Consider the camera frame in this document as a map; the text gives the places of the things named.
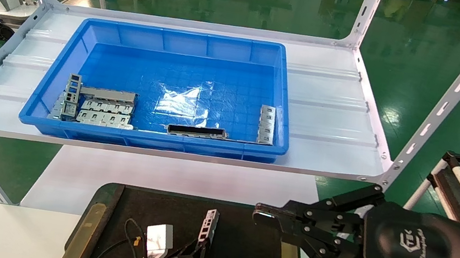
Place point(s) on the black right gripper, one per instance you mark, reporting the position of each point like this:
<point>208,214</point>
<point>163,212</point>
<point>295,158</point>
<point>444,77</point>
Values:
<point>414,253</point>

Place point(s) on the silver perforated metal bracket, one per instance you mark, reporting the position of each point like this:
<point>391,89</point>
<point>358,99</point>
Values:
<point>209,223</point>

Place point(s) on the black container tray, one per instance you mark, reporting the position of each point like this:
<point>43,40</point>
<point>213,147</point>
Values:
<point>246,253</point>

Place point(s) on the dark metal channel part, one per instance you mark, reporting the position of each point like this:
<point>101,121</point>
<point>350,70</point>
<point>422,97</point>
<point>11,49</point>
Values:
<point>197,131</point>

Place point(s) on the white metal shelf rack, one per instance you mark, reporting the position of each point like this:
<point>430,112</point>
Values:
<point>333,99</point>

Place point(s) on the blue plastic bin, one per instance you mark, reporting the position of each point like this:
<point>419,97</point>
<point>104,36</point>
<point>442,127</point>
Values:
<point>243,52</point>

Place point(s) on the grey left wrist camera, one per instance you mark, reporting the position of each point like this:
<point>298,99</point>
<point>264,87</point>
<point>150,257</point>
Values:
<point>159,237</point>

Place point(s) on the silver slotted metal bracket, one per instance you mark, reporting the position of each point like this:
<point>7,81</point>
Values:
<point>266,126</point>

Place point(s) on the grey long metal bracket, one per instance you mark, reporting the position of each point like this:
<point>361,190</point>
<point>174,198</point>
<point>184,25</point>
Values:
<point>109,94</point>

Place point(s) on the grey thin metal bracket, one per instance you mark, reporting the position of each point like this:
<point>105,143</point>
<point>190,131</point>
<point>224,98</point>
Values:
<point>56,109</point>

